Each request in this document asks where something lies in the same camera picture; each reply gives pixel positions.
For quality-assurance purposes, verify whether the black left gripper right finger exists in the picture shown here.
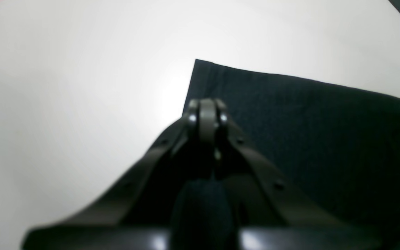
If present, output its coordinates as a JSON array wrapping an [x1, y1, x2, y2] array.
[[207, 99, 381, 250]]

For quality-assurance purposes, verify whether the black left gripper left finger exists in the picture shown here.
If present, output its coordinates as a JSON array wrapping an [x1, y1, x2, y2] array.
[[22, 99, 209, 250]]

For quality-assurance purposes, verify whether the dark long-sleeve shirt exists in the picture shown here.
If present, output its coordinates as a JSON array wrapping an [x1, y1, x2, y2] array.
[[184, 59, 400, 250]]

